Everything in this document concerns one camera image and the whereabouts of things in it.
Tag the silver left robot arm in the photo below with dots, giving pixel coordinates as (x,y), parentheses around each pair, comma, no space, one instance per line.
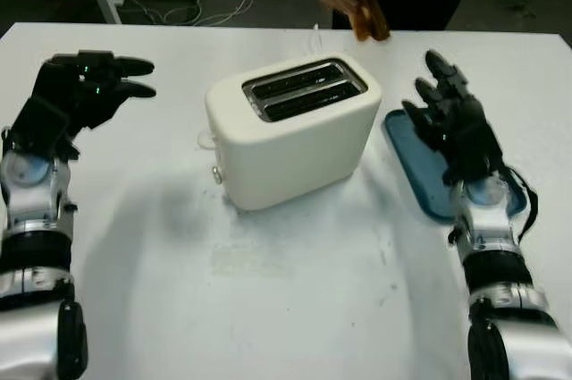
(31,201)

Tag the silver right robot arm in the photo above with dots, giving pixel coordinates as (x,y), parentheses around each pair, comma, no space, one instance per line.
(491,228)

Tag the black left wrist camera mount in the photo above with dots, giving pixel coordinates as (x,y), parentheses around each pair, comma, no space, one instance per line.
(38,125)

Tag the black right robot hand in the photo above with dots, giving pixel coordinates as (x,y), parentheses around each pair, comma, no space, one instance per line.
(469,138)

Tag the brown toast slice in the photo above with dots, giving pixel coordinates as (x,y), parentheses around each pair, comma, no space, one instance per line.
(373,18)

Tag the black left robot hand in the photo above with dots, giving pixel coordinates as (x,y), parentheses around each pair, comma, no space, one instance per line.
(94,94)

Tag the blue plastic tray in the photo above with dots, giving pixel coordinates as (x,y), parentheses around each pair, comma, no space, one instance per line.
(420,165)

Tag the white two-slot toaster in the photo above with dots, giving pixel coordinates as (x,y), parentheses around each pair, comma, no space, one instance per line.
(295,152)

